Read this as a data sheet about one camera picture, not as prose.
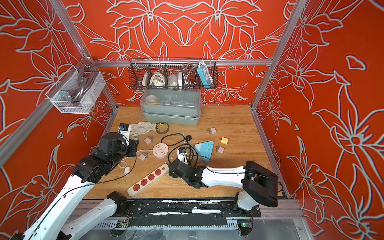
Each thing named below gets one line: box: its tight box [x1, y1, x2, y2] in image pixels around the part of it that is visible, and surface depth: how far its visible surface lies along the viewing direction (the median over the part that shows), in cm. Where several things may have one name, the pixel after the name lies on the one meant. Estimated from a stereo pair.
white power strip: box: [127, 163, 169, 197], surface depth 82 cm
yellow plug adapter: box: [221, 137, 229, 145], surface depth 99 cm
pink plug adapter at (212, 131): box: [209, 127, 217, 135], surface depth 104 cm
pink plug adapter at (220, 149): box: [216, 145, 225, 155], surface depth 94 cm
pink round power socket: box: [152, 143, 169, 159], surface depth 94 cm
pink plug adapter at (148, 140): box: [144, 137, 153, 145], surface depth 99 cm
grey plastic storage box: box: [140, 88, 202, 126], surface depth 100 cm
